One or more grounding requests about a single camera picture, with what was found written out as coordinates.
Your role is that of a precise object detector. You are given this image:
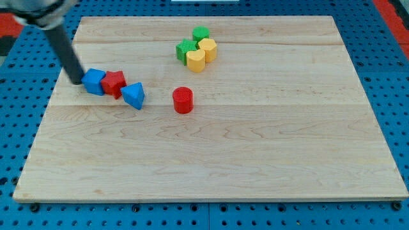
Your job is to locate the red star block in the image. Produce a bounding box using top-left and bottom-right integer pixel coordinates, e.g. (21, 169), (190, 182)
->
(100, 71), (127, 100)

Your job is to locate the blue cube block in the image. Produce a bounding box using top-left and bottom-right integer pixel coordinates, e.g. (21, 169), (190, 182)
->
(81, 68), (105, 96)

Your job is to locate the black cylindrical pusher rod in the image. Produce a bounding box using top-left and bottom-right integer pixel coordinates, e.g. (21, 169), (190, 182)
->
(44, 24), (84, 85)

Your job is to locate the light wooden board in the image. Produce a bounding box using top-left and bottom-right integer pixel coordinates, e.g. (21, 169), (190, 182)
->
(13, 16), (408, 203)

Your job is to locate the yellow hexagon block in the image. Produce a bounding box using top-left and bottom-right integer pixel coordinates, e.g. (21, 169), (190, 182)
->
(198, 38), (218, 63)

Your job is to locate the blue triangle block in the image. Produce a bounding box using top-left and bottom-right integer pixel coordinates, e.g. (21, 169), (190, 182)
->
(120, 82), (145, 110)

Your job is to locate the green star block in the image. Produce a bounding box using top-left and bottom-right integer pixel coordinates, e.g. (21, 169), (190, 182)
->
(175, 39), (197, 66)

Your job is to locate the yellow heart block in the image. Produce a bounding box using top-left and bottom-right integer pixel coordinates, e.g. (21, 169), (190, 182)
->
(186, 49), (205, 73)

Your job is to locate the red cylinder block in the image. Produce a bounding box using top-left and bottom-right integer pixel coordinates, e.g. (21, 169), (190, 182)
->
(173, 86), (194, 114)

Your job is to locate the green cylinder block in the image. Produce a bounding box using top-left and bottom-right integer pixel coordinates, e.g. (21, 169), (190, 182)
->
(192, 26), (210, 42)

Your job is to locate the grey robot arm end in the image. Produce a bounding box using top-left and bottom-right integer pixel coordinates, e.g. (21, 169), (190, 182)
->
(1, 0), (77, 30)

